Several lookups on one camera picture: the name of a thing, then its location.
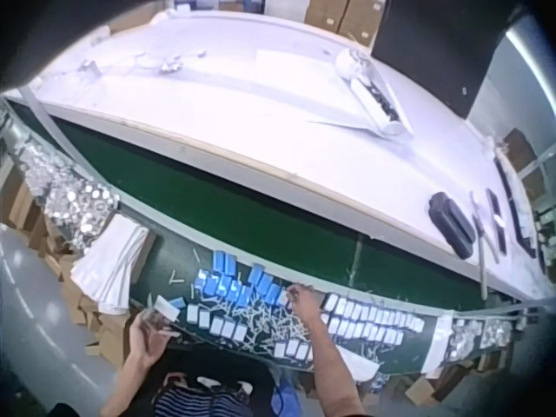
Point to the person's left hand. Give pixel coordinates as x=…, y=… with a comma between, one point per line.
x=143, y=343

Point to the black panel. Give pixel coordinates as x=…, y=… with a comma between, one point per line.
x=434, y=48

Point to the white round object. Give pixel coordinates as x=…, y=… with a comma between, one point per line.
x=349, y=63

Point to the flat cardboard boxes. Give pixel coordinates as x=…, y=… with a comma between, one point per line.
x=434, y=384

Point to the white long tool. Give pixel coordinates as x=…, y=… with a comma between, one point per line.
x=482, y=256

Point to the blue object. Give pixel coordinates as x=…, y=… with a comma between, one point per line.
x=284, y=395

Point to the small metal part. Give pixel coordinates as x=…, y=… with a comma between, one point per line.
x=90, y=67

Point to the group of blue packets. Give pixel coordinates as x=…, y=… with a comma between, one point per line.
x=236, y=280

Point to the short black tray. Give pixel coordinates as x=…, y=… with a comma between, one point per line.
x=497, y=221

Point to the grey metal bar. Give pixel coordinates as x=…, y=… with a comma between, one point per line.
x=45, y=115

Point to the clear packet with white card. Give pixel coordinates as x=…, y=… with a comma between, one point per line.
x=163, y=315

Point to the black zip case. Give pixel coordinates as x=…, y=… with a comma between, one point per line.
x=452, y=223

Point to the narrow stack of white sheets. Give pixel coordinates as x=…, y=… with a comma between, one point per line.
x=438, y=343

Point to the cluster of white packets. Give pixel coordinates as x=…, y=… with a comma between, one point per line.
x=217, y=323

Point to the white paper sheet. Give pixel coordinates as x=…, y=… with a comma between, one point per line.
x=295, y=65

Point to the long black tray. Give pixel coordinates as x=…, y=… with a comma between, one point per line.
x=517, y=208

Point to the large heap of silver foil pieces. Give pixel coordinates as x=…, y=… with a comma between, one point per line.
x=65, y=191

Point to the heap of white strips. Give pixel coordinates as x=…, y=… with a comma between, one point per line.
x=265, y=323

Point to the person's right fingers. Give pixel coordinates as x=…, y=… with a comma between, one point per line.
x=294, y=294

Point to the green conveyor belt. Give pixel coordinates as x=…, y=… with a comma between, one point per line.
x=217, y=191

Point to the small heap of silver foil pieces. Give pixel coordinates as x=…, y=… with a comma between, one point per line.
x=482, y=336

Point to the long row of white packets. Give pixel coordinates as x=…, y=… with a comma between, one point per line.
x=373, y=321

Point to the person's right hand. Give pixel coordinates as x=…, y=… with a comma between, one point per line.
x=306, y=306

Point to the person's left fingers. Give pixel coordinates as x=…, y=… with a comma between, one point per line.
x=165, y=336

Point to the fanned stack of white sheets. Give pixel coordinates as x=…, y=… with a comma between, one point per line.
x=110, y=265

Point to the stack of brown cartons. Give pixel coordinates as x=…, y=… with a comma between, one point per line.
x=341, y=17

